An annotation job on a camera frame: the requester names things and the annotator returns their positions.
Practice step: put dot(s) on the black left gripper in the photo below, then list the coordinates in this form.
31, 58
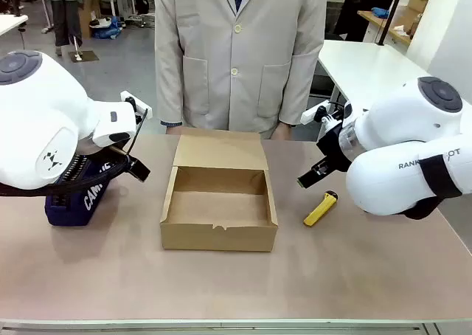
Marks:
119, 159

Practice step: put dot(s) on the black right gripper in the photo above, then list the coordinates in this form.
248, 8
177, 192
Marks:
332, 148

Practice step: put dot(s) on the brown cardboard box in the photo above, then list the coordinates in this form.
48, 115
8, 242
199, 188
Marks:
221, 206

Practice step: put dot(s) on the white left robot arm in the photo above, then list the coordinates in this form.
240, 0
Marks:
40, 113

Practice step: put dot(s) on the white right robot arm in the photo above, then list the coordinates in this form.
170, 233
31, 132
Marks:
398, 135

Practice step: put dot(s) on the cardboard box on floor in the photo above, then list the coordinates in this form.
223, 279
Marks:
85, 16

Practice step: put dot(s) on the person's right hand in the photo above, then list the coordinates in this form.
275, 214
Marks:
174, 130

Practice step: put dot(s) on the person's left hand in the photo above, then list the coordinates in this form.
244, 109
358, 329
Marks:
283, 131

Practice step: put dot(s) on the yellow utility knife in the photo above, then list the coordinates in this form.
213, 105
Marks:
319, 211

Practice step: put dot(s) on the navy blue pencil case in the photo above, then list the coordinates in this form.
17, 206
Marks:
70, 209

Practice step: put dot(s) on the white background table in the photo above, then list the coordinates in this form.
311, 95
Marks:
361, 65

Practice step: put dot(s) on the person in beige coat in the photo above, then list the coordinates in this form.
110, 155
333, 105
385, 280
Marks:
236, 54

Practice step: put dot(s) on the blue bag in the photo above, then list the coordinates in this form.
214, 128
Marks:
107, 28

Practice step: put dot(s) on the wooden background table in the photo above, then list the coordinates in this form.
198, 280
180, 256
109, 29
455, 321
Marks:
380, 23

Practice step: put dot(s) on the background person dark clothing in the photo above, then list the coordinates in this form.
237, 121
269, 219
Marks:
352, 10

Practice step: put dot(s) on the background person grey coat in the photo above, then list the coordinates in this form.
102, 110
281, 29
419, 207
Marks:
64, 14

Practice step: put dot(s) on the blue cloth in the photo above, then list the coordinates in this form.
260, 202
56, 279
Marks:
380, 12

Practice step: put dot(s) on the black tripod pole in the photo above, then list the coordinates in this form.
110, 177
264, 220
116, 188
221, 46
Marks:
391, 10

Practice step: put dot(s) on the white side table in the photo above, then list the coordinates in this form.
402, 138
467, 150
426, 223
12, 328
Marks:
11, 22

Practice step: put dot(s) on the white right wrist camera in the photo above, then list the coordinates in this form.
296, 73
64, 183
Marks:
313, 114

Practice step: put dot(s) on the dark floor base plate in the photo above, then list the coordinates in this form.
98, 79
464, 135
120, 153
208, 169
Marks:
84, 56

